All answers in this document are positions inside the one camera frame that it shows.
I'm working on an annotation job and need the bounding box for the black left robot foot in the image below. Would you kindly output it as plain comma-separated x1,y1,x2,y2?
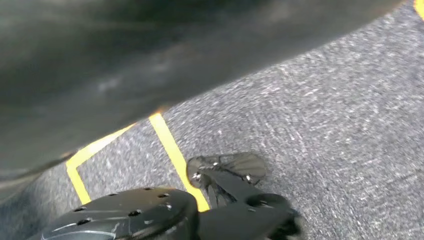
186,151,268,190

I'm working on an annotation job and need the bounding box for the yellow floor tape square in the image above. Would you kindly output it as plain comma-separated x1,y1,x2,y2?
65,112,211,213

